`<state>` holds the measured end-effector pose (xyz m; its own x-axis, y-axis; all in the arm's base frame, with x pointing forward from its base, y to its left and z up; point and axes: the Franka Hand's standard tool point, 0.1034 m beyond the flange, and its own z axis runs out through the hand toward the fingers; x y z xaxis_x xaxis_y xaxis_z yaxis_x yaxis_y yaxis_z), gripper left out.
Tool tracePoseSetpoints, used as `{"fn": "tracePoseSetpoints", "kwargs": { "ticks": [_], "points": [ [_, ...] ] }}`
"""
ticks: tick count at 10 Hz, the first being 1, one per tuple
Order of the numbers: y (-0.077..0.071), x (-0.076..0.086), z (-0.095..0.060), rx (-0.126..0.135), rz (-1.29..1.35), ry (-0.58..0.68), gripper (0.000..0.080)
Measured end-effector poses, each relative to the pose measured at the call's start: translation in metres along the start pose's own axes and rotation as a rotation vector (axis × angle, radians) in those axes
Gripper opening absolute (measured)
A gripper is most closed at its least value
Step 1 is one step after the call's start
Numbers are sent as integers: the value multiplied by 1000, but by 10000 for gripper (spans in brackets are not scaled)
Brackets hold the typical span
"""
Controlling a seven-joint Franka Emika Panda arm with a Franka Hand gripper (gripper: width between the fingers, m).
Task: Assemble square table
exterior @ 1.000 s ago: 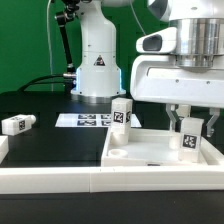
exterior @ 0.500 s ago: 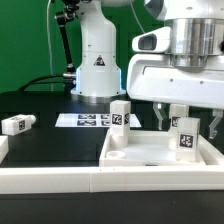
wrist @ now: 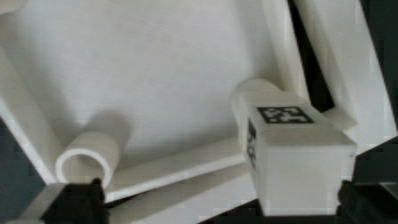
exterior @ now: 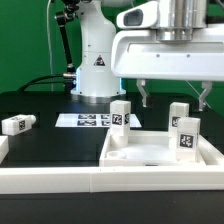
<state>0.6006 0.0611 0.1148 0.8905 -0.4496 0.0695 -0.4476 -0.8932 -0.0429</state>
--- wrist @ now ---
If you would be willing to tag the white table leg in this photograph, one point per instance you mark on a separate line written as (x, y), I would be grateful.
(299, 151)

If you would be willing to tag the white U-shaped obstacle fence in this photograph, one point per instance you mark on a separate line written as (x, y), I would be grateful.
(328, 61)

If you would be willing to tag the white square table top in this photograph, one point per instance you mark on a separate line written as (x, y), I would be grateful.
(120, 68)

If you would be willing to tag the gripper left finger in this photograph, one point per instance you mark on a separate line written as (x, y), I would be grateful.
(68, 204)

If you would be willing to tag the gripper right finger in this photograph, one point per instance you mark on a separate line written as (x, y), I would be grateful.
(369, 203)

